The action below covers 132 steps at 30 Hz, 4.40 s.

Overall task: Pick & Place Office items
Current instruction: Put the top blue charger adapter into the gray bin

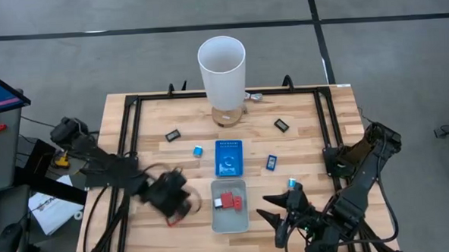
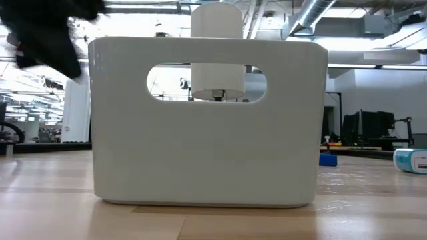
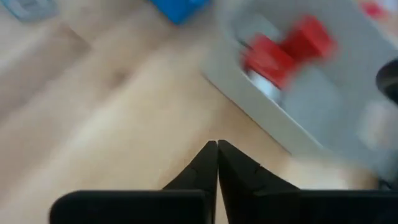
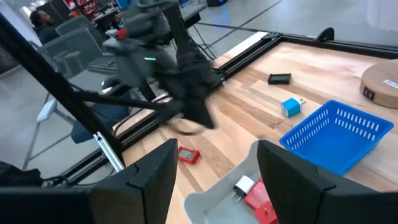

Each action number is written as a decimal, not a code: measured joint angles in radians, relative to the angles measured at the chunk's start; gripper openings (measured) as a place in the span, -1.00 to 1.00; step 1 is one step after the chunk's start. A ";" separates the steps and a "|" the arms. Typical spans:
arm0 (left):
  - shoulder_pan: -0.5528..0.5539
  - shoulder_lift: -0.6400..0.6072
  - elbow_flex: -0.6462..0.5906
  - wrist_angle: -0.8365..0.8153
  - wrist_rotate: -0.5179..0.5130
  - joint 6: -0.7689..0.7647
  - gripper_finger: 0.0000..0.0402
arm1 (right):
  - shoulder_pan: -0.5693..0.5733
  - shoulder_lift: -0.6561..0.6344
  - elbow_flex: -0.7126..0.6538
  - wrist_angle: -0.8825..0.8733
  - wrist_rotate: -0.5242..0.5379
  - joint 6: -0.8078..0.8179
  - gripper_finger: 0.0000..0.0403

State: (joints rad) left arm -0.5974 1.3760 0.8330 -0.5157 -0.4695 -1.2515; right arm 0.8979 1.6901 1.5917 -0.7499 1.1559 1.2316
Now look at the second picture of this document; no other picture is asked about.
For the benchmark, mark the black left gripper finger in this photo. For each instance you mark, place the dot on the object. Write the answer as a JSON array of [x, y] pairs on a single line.
[[53, 50]]

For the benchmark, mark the blue small digital display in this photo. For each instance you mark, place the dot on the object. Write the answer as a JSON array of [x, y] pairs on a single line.
[[328, 160]]

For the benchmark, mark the white building column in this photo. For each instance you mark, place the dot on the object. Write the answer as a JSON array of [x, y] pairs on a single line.
[[76, 113]]

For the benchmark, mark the white table lamp wooden base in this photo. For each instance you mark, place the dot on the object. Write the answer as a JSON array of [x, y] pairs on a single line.
[[217, 20]]

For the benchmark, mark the white plastic bin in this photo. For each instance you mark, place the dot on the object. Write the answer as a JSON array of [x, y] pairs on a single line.
[[207, 150]]

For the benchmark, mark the black equipment rack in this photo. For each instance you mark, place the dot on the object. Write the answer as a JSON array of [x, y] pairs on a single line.
[[373, 128]]

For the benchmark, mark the black metal table frame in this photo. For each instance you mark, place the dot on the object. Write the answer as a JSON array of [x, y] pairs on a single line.
[[40, 147]]

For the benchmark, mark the silver round air duct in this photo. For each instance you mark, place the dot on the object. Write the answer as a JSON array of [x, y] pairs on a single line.
[[310, 15]]

